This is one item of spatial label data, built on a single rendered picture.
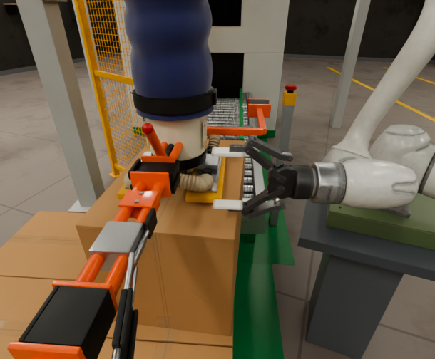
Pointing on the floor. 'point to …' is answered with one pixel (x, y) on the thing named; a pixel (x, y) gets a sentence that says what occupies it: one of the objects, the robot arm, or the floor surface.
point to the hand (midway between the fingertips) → (217, 179)
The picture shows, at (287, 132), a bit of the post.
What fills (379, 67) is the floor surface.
